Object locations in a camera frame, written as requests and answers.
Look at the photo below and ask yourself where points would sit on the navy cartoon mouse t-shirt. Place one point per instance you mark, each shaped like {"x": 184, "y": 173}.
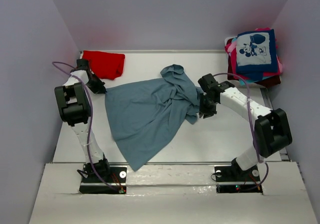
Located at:
{"x": 256, "y": 52}

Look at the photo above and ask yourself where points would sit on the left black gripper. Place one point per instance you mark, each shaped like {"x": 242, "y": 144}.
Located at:
{"x": 100, "y": 88}

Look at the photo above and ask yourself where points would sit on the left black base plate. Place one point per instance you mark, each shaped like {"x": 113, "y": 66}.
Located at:
{"x": 112, "y": 184}

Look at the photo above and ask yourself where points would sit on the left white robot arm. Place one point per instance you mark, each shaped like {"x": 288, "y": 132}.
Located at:
{"x": 76, "y": 109}

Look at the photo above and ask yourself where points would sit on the white foam front board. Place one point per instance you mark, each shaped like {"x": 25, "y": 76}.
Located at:
{"x": 173, "y": 194}

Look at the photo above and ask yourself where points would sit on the teal folded t-shirt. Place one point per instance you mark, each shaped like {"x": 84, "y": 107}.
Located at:
{"x": 252, "y": 77}

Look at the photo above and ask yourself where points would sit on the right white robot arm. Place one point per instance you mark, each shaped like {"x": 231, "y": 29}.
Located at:
{"x": 269, "y": 128}

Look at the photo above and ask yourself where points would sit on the dark maroon folded t-shirt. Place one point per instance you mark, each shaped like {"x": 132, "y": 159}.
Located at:
{"x": 269, "y": 82}

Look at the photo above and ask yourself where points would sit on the pink folded t-shirt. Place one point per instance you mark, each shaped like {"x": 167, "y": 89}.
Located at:
{"x": 231, "y": 51}

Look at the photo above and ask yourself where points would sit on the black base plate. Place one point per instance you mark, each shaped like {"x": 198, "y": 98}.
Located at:
{"x": 112, "y": 184}
{"x": 246, "y": 182}

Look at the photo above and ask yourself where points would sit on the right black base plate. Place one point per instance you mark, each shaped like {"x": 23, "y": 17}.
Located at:
{"x": 246, "y": 182}

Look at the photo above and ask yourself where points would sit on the grey-blue t-shirt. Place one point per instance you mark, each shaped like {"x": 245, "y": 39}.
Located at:
{"x": 145, "y": 116}

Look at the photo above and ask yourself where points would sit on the folded red t-shirt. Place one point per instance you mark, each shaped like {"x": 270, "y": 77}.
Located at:
{"x": 105, "y": 65}

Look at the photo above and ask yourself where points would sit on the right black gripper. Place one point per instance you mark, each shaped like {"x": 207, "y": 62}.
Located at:
{"x": 208, "y": 112}

